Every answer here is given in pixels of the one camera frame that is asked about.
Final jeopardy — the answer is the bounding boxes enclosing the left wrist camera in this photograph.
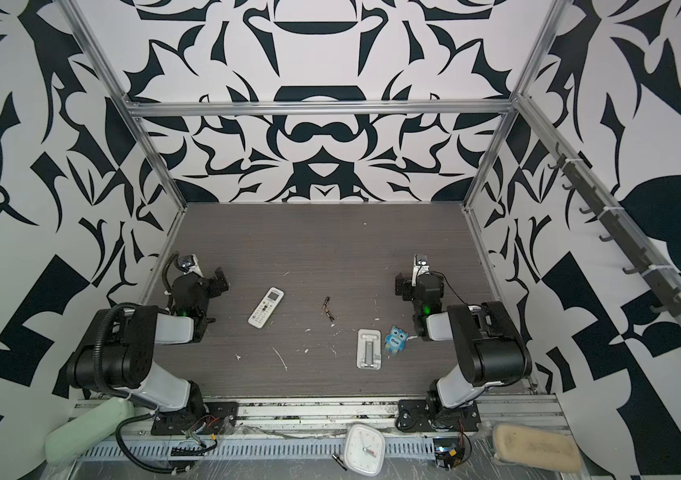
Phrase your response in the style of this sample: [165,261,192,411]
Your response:
[174,254,204,277]

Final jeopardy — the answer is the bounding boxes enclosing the black marker pen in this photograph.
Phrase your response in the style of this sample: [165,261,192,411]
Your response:
[332,454,347,471]

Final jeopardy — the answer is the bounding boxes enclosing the silver metal phone stand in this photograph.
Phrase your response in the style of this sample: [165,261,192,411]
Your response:
[356,329,382,371]

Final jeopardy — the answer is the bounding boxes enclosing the white slotted cable duct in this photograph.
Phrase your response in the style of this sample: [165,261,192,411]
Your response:
[75,436,437,462]

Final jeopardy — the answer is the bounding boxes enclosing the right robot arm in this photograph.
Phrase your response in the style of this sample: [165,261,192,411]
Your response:
[394,272,532,420]

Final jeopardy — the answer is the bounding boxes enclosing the white square clock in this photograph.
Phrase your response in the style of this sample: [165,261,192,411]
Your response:
[342,423,386,477]

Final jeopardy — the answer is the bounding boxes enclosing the blue owl toy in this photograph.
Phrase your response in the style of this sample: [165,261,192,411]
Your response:
[384,326,410,354]

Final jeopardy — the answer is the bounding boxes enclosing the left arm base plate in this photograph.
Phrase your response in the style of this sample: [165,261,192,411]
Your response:
[150,401,240,436]

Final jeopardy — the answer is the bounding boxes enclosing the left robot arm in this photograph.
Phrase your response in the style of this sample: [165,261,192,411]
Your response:
[66,268,230,417]

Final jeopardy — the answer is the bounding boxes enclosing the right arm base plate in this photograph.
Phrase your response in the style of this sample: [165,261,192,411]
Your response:
[394,399,481,433]

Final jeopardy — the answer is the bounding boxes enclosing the beige sponge pad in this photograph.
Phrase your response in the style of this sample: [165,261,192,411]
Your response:
[492,423,583,473]

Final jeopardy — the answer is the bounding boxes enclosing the white remote control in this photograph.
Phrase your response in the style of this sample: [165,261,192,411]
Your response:
[248,287,284,329]

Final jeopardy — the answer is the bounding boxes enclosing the small circuit board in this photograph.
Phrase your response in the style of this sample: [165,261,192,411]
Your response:
[433,436,466,470]

